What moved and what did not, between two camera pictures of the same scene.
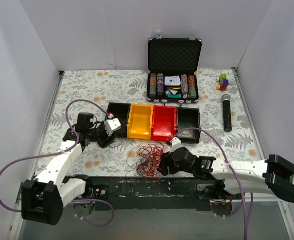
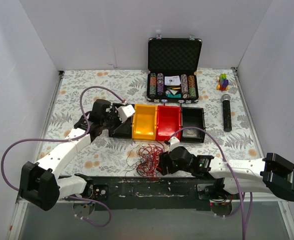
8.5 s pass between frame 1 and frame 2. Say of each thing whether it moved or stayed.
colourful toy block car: stayed
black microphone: stayed
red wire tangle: stayed
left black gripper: moved
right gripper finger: stayed
